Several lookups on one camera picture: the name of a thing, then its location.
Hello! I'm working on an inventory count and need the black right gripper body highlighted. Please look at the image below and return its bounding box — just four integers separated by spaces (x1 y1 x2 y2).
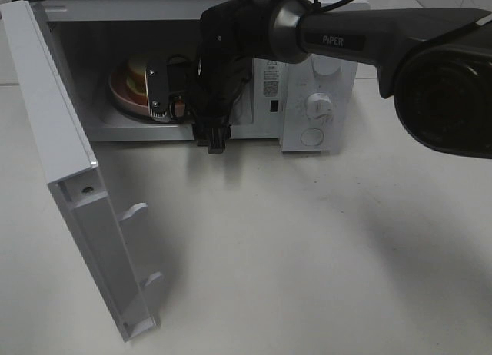
167 55 253 154

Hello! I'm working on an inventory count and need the toy sandwich with lettuce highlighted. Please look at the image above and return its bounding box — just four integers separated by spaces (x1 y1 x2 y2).
125 54 148 105

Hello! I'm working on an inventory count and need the pink plastic plate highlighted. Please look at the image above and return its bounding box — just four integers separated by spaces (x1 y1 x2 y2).
108 57 189 120

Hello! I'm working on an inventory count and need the white microwave knob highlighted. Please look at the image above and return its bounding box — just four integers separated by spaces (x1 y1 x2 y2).
311 57 341 77
305 93 333 120

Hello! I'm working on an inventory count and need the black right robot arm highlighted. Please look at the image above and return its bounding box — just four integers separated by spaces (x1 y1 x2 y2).
185 0 491 158

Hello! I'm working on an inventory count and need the white warning label sticker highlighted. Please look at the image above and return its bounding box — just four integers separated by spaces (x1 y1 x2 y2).
261 61 281 98

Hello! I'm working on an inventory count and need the white microwave oven body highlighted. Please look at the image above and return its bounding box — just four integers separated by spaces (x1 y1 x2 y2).
2 0 357 152

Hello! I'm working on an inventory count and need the round white door button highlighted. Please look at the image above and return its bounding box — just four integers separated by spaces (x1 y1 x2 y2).
300 128 324 147

